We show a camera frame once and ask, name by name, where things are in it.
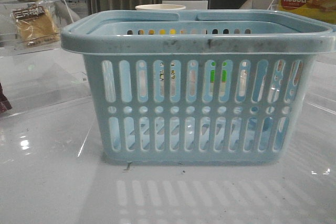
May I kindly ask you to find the clear acrylic left display shelf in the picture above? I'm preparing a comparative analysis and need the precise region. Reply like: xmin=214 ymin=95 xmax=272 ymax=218
xmin=1 ymin=0 xmax=90 ymax=120

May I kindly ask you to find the light blue plastic basket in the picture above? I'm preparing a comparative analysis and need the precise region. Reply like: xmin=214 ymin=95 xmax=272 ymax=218
xmin=60 ymin=9 xmax=335 ymax=164

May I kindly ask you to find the maroon biscuit snack packet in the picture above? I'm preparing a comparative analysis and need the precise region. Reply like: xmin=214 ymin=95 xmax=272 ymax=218
xmin=0 ymin=84 xmax=13 ymax=113

